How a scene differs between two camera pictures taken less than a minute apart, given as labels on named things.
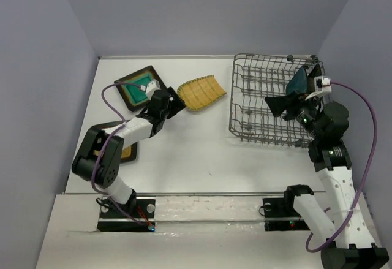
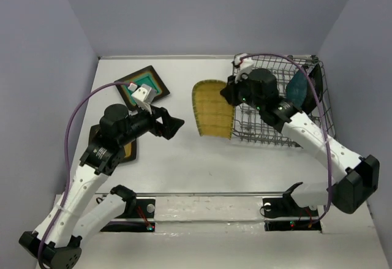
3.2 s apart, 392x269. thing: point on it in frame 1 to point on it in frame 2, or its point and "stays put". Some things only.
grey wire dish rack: [254, 78] stays put
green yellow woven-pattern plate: [196, 92] to [214, 113]
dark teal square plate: [299, 83] stays put
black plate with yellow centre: [128, 153] stays put
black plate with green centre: [135, 98] stays put
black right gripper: [278, 104] to [229, 91]
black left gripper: [176, 105] to [170, 126]
